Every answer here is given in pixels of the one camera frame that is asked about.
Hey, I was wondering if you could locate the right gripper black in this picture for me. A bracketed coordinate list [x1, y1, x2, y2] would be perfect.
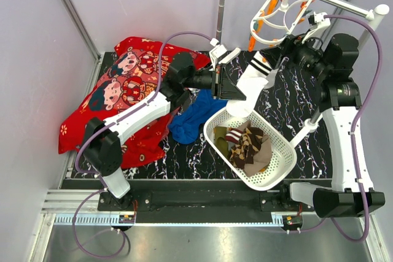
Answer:
[260, 29, 330, 79]

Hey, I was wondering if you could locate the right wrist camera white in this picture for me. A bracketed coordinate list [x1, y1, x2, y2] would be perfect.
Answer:
[302, 12, 330, 44]

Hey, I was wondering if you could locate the red cartoon print pillow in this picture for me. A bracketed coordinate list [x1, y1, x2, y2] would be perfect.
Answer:
[58, 36, 210, 169]

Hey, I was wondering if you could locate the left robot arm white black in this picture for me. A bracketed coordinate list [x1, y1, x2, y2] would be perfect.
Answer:
[79, 48, 246, 210]

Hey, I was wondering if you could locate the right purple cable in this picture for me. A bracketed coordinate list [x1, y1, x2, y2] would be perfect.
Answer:
[325, 13, 384, 242]

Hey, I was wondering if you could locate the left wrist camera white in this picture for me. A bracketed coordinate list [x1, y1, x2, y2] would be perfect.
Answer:
[209, 38, 227, 67]

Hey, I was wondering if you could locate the white black striped sock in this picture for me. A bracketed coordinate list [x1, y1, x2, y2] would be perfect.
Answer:
[226, 50, 278, 118]

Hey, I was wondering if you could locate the silver clothes rack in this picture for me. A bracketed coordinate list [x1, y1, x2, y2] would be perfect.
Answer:
[216, 0, 389, 147]

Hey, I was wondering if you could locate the white round clip hanger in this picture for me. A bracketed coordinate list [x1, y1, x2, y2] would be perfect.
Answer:
[248, 0, 315, 52]

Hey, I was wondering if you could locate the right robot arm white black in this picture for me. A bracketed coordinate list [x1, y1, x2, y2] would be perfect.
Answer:
[260, 33, 386, 218]

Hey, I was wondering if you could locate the blue towel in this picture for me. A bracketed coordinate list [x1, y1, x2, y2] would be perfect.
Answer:
[169, 90, 227, 144]

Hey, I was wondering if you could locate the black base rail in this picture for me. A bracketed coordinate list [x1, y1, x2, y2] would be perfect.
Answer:
[98, 180, 307, 212]

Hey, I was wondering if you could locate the white perforated plastic basket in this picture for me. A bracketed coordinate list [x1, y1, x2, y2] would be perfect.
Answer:
[203, 108, 297, 191]

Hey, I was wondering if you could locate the brown yellow diamond sock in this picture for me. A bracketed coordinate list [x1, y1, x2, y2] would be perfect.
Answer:
[229, 144, 260, 169]
[239, 127, 264, 151]

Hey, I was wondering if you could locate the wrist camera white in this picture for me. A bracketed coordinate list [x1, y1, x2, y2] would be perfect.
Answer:
[302, 12, 330, 44]
[209, 38, 227, 67]

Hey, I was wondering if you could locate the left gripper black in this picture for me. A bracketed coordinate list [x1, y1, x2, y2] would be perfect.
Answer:
[182, 63, 246, 101]

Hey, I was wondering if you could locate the maroon striped beige sock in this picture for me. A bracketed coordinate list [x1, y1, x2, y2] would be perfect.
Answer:
[225, 120, 251, 144]
[244, 135, 272, 177]

